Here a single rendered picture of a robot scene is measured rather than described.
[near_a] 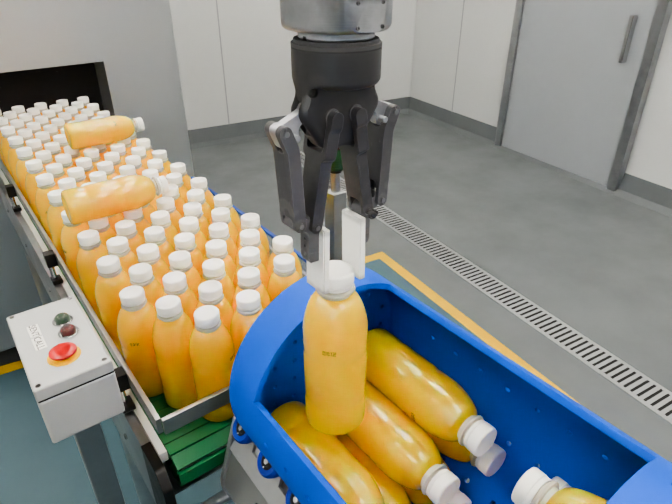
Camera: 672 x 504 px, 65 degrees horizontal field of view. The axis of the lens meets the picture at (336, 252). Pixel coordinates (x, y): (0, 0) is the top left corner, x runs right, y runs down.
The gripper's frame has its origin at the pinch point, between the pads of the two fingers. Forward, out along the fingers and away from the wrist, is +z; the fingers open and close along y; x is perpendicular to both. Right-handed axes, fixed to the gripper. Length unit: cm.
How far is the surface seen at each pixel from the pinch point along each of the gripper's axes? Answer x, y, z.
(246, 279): 33.5, 6.4, 22.4
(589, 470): -22.2, 19.1, 24.9
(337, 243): 53, 41, 35
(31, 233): 120, -16, 42
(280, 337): 6.1, -3.4, 12.9
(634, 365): 26, 185, 131
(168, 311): 33.2, -7.7, 22.8
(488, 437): -13.7, 11.3, 21.8
